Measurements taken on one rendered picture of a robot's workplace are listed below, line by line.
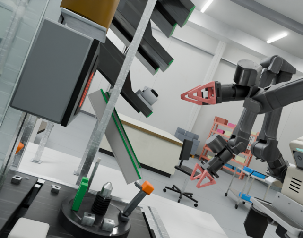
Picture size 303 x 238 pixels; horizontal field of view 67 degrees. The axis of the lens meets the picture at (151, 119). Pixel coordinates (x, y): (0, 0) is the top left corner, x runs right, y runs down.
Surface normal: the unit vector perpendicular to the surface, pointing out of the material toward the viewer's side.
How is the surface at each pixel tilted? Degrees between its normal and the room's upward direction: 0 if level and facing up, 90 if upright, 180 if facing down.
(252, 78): 133
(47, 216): 0
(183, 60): 90
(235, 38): 90
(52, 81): 90
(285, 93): 126
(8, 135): 90
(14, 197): 0
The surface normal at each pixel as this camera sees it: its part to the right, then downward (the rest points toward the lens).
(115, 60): 0.06, 0.04
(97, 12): 0.62, 0.26
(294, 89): -0.70, 0.44
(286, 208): -0.92, -0.37
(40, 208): 0.37, -0.93
